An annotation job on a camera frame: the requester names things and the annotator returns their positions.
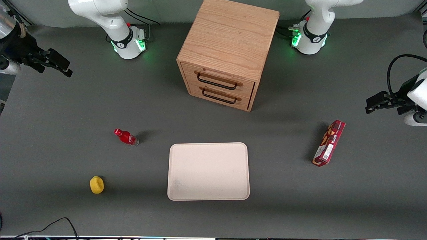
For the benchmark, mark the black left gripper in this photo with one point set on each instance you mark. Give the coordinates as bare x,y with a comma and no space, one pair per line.
399,101

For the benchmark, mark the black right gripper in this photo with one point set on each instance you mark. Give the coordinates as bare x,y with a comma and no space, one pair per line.
20,47

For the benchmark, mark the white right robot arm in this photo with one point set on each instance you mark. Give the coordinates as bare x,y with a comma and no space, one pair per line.
116,30

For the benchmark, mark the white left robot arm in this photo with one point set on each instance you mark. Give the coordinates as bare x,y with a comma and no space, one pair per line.
313,36

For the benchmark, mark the wooden drawer cabinet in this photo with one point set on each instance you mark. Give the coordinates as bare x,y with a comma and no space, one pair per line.
230,36

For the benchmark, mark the red snack box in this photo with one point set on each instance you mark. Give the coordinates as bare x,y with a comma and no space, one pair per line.
328,143

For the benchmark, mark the small red bottle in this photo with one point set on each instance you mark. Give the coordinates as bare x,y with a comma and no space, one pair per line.
127,137

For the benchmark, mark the yellow lemon toy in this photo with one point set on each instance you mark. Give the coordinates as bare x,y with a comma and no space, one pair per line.
96,185

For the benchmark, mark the cream rectangular tray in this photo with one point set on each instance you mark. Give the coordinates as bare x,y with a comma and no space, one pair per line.
208,171

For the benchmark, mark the aluminium frame rail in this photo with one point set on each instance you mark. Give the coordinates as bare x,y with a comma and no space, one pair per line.
15,11

